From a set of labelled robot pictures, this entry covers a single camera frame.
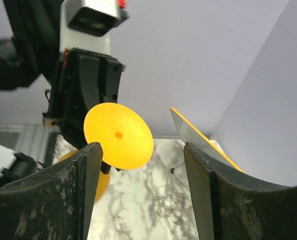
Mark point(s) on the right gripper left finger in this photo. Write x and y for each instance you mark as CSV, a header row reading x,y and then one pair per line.
x,y
55,203

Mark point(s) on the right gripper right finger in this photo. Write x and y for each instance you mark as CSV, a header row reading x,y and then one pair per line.
x,y
229,204

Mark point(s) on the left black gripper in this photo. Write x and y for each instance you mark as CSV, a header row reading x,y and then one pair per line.
x,y
82,80

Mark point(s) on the yellow-orange plastic wine glass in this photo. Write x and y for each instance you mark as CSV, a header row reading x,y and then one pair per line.
x,y
125,138

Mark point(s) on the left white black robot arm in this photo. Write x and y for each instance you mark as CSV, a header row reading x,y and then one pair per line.
x,y
33,50

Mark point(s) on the yellow framed whiteboard stand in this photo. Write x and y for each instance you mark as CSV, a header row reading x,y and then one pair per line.
x,y
189,133

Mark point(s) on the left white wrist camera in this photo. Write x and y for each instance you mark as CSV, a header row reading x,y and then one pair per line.
x,y
84,24

